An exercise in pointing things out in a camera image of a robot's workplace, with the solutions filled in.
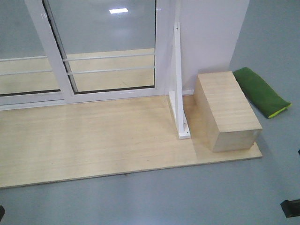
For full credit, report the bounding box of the fixed glass door panel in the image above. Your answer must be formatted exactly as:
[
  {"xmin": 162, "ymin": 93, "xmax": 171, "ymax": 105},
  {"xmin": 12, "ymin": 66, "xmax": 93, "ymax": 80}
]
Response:
[{"xmin": 0, "ymin": 0, "xmax": 63, "ymax": 105}]

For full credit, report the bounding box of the wooden base platform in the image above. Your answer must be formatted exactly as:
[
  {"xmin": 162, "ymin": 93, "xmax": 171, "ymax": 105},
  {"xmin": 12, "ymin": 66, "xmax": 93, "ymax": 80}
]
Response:
[{"xmin": 0, "ymin": 96, "xmax": 262, "ymax": 188}]

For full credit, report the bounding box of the light wooden box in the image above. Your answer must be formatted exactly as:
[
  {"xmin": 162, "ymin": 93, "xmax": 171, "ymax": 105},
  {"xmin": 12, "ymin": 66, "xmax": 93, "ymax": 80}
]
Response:
[{"xmin": 194, "ymin": 71, "xmax": 262, "ymax": 152}]

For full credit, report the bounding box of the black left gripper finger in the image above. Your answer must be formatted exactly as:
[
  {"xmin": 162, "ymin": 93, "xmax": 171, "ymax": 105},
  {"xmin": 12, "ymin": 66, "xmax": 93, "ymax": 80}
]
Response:
[{"xmin": 0, "ymin": 205, "xmax": 5, "ymax": 219}]

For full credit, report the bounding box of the white wall panel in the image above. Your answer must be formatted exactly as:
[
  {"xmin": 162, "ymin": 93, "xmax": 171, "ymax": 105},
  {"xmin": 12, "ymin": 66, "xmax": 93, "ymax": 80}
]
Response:
[{"xmin": 180, "ymin": 0, "xmax": 249, "ymax": 92}]

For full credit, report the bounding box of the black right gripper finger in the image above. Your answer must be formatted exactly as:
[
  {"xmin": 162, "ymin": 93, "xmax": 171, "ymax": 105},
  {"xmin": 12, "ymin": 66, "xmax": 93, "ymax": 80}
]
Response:
[{"xmin": 280, "ymin": 199, "xmax": 300, "ymax": 218}]

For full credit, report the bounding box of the white triangular support brace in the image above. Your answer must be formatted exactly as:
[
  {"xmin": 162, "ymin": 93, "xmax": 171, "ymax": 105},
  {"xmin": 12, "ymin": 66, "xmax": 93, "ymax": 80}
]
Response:
[{"xmin": 168, "ymin": 22, "xmax": 191, "ymax": 139}]

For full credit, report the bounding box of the white sliding glass door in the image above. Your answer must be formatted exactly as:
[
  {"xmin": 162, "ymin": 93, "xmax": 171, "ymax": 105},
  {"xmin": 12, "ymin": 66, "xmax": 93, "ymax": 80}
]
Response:
[{"xmin": 25, "ymin": 0, "xmax": 181, "ymax": 104}]

